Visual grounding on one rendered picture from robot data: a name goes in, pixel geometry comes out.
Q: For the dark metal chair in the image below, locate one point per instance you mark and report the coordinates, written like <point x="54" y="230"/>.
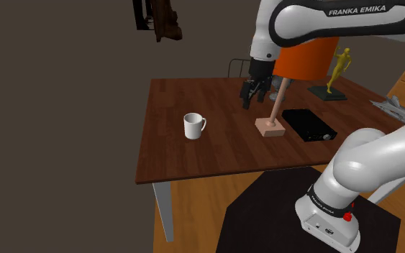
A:
<point x="239" y="68"/>

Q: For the grey jagged object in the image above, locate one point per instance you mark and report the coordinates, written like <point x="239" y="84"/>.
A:
<point x="395" y="108"/>

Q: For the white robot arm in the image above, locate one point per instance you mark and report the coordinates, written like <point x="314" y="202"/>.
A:
<point x="367" y="161"/>

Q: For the dark robot stand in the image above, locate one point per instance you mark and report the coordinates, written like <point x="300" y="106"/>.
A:
<point x="265" y="217"/>

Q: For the grey round object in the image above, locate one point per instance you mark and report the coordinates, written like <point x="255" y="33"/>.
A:
<point x="278" y="84"/>

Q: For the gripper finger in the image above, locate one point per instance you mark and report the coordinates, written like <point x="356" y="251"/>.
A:
<point x="247" y="94"/>
<point x="262" y="94"/>

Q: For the orange shade table lamp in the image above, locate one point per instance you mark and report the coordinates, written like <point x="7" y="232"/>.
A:
<point x="302" y="59"/>

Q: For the brown wooden table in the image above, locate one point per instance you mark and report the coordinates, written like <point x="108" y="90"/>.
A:
<point x="223" y="150"/>

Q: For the yellow figure on dark base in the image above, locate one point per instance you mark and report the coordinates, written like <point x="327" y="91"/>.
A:
<point x="339" y="68"/>

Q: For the white mug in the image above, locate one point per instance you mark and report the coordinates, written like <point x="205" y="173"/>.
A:
<point x="192" y="127"/>

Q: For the black flat electronic box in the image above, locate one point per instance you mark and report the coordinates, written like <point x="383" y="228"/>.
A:
<point x="307" y="124"/>

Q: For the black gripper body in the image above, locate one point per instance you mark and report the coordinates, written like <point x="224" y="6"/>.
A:
<point x="261" y="70"/>

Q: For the dark brown wooden furniture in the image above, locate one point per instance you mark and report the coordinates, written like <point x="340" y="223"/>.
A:
<point x="165" y="21"/>

